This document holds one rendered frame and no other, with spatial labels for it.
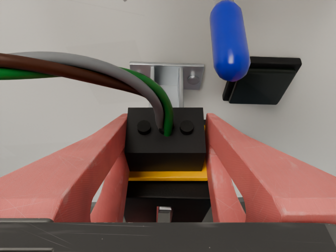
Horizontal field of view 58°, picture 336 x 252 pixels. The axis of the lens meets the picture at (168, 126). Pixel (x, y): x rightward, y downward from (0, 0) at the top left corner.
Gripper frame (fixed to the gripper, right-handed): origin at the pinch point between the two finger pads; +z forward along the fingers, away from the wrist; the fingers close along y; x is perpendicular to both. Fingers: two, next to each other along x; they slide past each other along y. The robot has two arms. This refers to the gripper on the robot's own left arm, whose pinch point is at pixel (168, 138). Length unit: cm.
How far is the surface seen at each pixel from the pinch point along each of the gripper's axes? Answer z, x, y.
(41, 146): 12.5, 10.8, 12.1
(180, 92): 5.8, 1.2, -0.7
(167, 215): 77, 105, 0
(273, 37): 6.8, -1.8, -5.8
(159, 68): 7.6, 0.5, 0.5
